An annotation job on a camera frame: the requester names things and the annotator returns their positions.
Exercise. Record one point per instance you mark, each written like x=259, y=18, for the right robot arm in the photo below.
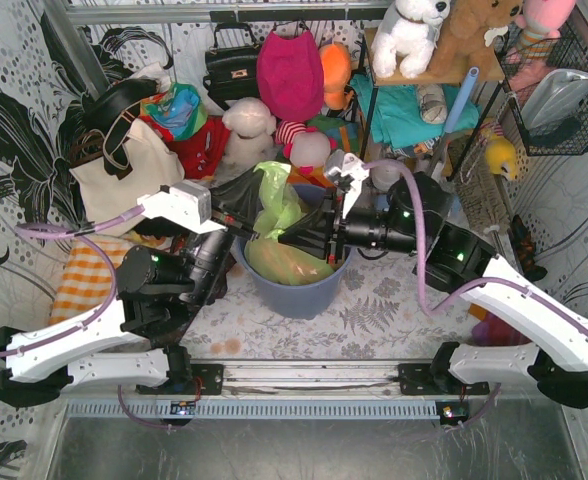
x=458, y=263

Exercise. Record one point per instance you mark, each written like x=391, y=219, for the silver pouch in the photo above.
x=556, y=96

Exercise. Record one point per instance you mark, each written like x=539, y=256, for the orange white checkered towel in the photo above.
x=86, y=283

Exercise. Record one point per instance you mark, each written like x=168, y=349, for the white fluffy plush toy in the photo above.
x=251, y=125

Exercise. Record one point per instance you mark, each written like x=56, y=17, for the pink plush toy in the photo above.
x=539, y=23

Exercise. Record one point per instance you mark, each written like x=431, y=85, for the colourful striped sock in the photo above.
x=493, y=331

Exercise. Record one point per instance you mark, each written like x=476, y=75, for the orange plush toy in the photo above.
x=336, y=64

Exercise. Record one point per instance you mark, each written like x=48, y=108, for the brown teddy bear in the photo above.
x=469, y=32

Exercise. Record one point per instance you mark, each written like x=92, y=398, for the green plastic trash bag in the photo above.
x=279, y=209

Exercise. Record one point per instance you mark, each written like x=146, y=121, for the white plush dog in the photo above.
x=406, y=37

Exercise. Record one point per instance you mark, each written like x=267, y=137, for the blue trash bin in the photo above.
x=298, y=302

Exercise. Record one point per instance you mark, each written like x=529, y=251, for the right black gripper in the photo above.
x=332, y=228

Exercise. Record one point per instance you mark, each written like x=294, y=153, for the teal cloth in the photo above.
x=396, y=119

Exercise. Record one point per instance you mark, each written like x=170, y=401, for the black leather handbag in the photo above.
x=232, y=72

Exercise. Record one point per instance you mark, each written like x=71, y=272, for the cream canvas tote bag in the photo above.
x=153, y=165

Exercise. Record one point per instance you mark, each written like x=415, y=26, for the rainbow striped cloth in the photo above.
x=347, y=136

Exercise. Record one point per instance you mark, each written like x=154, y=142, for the red garment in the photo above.
x=201, y=153

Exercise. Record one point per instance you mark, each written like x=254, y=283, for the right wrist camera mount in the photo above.
x=347, y=173

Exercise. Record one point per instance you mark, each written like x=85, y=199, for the pink white striped plush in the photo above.
x=304, y=146

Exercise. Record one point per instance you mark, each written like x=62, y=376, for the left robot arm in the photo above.
x=134, y=336

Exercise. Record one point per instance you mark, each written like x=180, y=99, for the metal base rail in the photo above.
x=295, y=390

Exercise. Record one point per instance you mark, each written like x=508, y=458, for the black wire basket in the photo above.
x=566, y=137

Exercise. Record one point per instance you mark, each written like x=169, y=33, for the black hat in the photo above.
x=102, y=112

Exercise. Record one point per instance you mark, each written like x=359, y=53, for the colourful scarf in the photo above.
x=175, y=115

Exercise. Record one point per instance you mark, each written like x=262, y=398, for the crumpled brown paper trash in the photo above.
x=304, y=268

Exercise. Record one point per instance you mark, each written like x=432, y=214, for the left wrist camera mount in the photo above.
x=185, y=203

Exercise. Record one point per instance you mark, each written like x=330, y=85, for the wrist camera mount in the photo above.
x=185, y=203
x=347, y=173

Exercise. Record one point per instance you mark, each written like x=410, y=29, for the yellow plush toy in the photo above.
x=500, y=154

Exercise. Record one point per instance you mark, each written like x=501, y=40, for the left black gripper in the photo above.
x=225, y=223

